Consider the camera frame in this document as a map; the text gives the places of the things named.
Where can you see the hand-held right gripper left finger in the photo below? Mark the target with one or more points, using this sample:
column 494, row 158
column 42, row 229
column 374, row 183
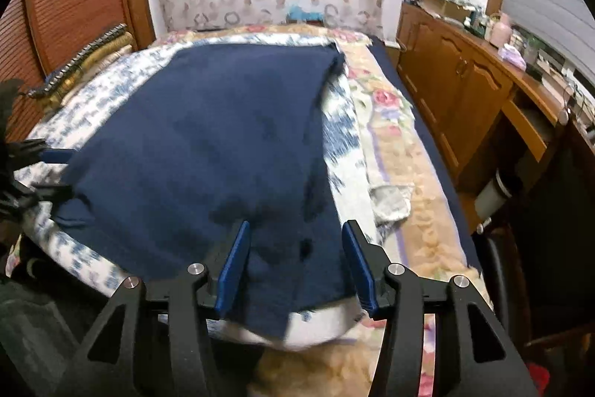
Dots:
column 234, row 266

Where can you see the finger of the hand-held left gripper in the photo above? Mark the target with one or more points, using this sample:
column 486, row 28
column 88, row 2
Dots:
column 56, row 156
column 46, row 197

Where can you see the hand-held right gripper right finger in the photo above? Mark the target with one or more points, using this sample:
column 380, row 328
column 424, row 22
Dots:
column 360, row 271

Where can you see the navy printed t-shirt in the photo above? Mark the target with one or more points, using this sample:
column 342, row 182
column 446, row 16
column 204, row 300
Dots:
column 209, row 136

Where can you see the grey white small cloth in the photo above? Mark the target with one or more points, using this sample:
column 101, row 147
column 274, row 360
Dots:
column 393, row 204

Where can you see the stack of folded blankets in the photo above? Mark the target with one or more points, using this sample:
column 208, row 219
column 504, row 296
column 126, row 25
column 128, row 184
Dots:
column 93, row 53

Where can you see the floral bed cover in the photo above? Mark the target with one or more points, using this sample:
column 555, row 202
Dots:
column 409, row 155

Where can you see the blue white patterned blanket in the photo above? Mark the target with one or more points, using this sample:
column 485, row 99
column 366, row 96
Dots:
column 344, row 146

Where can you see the white cylindrical bin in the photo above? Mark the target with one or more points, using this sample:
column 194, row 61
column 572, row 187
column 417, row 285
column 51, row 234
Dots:
column 492, row 194

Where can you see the wooden cabinet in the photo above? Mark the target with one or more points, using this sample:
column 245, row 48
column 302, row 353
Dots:
column 455, row 85

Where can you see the blue fluffy item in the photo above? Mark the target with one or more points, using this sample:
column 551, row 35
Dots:
column 304, row 14

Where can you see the purple packet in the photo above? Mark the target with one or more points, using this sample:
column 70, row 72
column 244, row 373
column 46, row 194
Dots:
column 511, row 55

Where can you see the cardboard box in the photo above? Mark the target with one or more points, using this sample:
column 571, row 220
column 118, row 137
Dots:
column 444, row 8

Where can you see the pink bottle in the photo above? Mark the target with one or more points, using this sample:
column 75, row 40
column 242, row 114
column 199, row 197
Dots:
column 502, row 29

